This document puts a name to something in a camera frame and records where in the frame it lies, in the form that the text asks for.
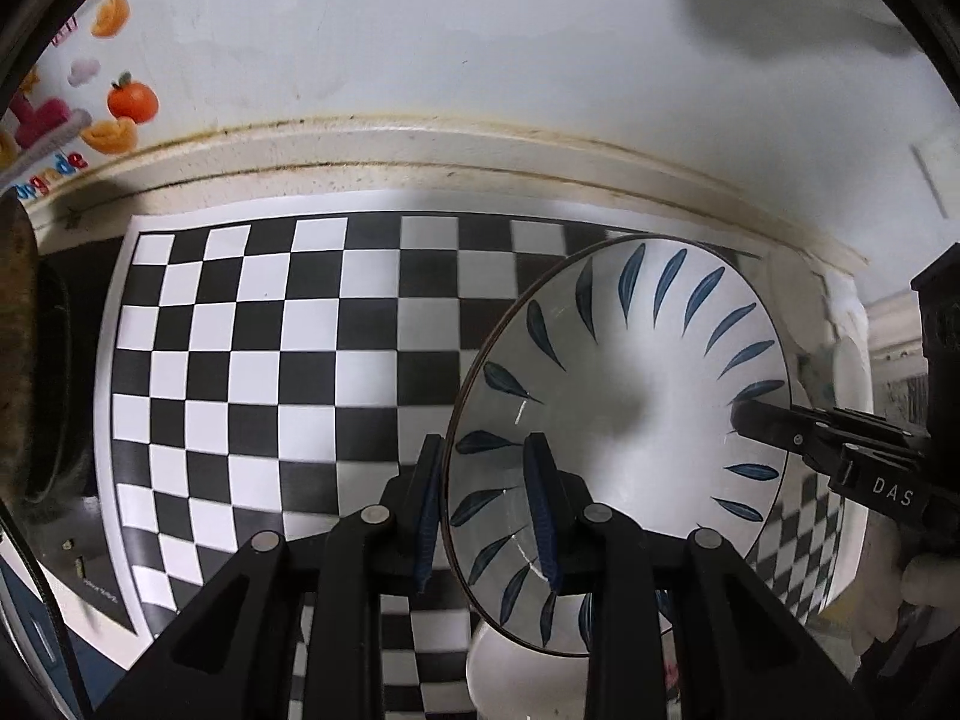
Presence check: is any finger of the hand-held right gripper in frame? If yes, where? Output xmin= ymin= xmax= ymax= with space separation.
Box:
xmin=729 ymin=397 xmax=848 ymax=470

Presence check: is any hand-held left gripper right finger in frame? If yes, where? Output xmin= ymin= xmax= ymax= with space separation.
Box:
xmin=523 ymin=433 xmax=875 ymax=720

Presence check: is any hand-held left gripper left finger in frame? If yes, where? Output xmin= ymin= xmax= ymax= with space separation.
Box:
xmin=97 ymin=433 xmax=446 ymax=720

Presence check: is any leaf pattern plate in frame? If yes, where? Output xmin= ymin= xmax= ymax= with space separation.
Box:
xmin=444 ymin=234 xmax=794 ymax=655

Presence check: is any white bowl with dark rim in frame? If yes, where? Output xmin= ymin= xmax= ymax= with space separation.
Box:
xmin=465 ymin=606 xmax=601 ymax=720

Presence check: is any person's right hand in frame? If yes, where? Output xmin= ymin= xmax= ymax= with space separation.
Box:
xmin=851 ymin=527 xmax=960 ymax=655

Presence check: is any black white checkered mat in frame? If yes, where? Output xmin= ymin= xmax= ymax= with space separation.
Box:
xmin=111 ymin=191 xmax=845 ymax=720

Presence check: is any blue kitchen cabinet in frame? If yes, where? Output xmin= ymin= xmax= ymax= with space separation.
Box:
xmin=0 ymin=555 xmax=95 ymax=720

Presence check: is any dark steel wok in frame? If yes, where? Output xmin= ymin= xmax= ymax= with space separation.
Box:
xmin=0 ymin=190 xmax=100 ymax=505

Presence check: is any black cable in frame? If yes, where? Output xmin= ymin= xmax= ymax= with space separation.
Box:
xmin=0 ymin=499 xmax=85 ymax=720

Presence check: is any colourful fruit wall sticker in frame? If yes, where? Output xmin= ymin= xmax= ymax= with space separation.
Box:
xmin=0 ymin=0 xmax=162 ymax=200

